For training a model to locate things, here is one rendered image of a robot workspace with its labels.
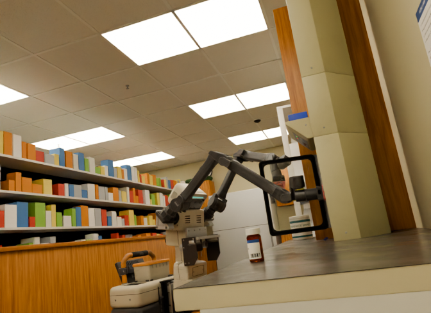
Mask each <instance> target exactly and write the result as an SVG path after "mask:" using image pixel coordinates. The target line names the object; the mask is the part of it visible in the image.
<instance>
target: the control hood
mask: <svg viewBox="0 0 431 313"><path fill-rule="evenodd" d="M285 125H286V127H287V129H288V131H289V133H290V135H291V137H292V139H294V140H296V139H295V137H294V134H293V133H295V134H296V135H298V136H299V137H301V138H303V139H304V140H306V141H307V142H308V146H309V150H311V151H313V150H316V147H315V143H314V137H313V133H312V127H311V123H310V118H309V117H306V118H302V119H297V120H293V121H287V122H285ZM300 144H301V143H300ZM305 147H306V146H305ZM306 148H307V147H306Z"/></svg>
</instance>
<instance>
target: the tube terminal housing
mask: <svg viewBox="0 0 431 313"><path fill-rule="evenodd" d="M301 79H302V83H303V89H304V93H305V99H306V102H307V108H308V114H309V117H310V123H311V127H312V133H313V137H314V143H315V147H316V153H317V159H318V162H319V168H320V172H321V178H322V182H323V188H324V192H325V198H326V204H327V207H328V213H329V217H330V222H331V226H332V232H333V236H334V241H343V240H350V239H359V238H364V237H371V236H376V235H382V234H387V233H391V228H390V225H389V220H388V216H387V212H386V209H385V203H384V199H383V196H382V190H381V187H380V182H379V179H378V174H377V171H376V165H375V161H374V158H373V152H372V149H371V144H370V141H369V136H368V131H367V128H366V123H365V120H364V115H363V111H362V107H361V103H360V98H359V93H358V90H357V85H356V82H355V77H354V76H351V75H345V74H336V73H330V72H322V73H319V74H314V75H310V76H306V77H302V78H301Z"/></svg>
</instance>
